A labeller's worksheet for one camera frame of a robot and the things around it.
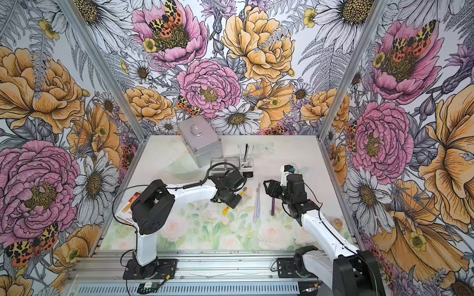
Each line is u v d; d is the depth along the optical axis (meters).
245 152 0.96
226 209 0.90
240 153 0.97
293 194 0.65
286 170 0.76
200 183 0.62
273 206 0.92
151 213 0.51
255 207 0.92
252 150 0.95
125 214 0.85
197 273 0.75
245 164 0.95
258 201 0.92
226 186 0.69
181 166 1.09
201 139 1.00
